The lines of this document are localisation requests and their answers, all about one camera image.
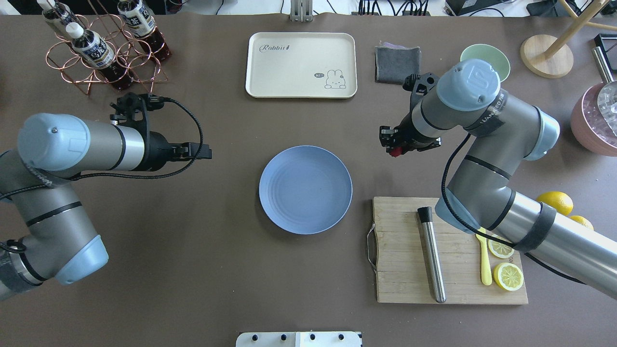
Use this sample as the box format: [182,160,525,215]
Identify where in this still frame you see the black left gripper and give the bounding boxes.
[144,132,212,172]

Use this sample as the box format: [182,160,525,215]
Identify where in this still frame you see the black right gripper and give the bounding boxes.
[379,113,441,155]

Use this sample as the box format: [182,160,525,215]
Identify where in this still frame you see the red strawberry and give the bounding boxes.
[389,147,403,158]

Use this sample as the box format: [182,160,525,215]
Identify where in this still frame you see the blue round plate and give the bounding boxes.
[258,145,353,235]

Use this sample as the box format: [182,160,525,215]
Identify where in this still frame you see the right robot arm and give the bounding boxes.
[379,59,617,298]

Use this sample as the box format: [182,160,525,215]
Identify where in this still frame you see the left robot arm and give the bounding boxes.
[1,113,212,300]

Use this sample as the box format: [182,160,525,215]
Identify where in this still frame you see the grey folded cloth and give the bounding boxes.
[375,42,421,85]

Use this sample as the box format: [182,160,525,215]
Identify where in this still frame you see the steel muddler black tip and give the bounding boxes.
[417,206,447,304]

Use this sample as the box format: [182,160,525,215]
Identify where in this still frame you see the cream rabbit tray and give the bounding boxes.
[245,32,358,99]

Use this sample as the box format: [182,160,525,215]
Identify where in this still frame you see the light green bowl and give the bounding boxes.
[460,43,511,82]

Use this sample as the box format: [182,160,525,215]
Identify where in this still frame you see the tea bottle top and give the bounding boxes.
[117,0,172,62]

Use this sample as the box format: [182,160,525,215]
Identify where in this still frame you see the tea bottle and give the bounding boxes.
[66,22,133,90]
[37,0,81,39]
[117,0,172,62]

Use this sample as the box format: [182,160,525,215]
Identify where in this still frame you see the tea bottle bottom left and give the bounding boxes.
[66,22,133,90]

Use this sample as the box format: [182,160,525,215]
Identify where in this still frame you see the lemon slice upper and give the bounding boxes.
[487,240,515,259]

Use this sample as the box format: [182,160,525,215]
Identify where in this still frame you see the lemon slice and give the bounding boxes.
[492,262,524,291]
[487,240,515,259]

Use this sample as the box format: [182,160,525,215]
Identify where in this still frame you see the yellow plastic knife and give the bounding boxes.
[475,227,492,286]

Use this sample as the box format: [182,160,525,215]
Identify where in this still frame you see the whole lemon upper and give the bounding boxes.
[535,191,574,216]

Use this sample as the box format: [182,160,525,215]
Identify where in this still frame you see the whole lemon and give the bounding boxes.
[535,191,574,216]
[569,215,594,230]

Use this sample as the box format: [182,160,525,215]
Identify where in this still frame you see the wooden stand round base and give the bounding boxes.
[520,0,617,79]

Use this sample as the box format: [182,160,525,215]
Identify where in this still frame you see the lemon slice lower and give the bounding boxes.
[492,262,524,291]

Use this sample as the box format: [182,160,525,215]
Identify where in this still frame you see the tea bottle bottom right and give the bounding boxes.
[37,0,81,39]

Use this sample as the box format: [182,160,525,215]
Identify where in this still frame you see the pink ice bowl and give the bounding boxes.
[571,83,617,157]

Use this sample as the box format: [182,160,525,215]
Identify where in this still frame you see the whole lemon lower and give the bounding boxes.
[569,215,594,230]

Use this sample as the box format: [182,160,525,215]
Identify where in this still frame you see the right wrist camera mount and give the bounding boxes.
[402,73,440,112]

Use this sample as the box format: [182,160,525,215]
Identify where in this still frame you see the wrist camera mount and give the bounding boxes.
[110,93,171,133]
[402,73,440,112]

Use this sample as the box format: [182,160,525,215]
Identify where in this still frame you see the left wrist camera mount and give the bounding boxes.
[110,93,171,133]

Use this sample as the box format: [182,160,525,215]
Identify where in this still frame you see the copper wire bottle rack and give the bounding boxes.
[45,0,168,96]

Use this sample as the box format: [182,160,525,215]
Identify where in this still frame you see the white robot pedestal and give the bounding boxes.
[236,331,363,347]

